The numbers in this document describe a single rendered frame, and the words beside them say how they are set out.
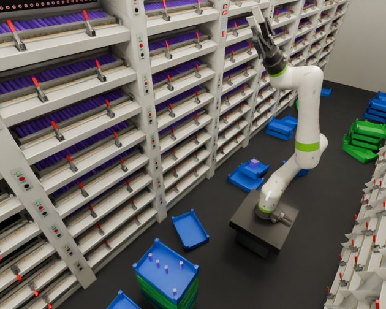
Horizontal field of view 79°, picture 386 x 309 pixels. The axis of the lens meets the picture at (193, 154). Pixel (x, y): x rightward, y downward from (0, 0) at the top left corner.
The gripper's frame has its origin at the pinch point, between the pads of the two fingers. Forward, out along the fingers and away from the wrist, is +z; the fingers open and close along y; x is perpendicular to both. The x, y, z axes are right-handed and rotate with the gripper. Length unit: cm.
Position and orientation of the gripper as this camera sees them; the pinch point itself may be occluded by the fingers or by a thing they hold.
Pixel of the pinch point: (255, 19)
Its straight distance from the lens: 104.0
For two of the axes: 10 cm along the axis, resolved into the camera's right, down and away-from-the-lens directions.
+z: -5.6, -4.1, -7.3
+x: 7.3, 1.8, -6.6
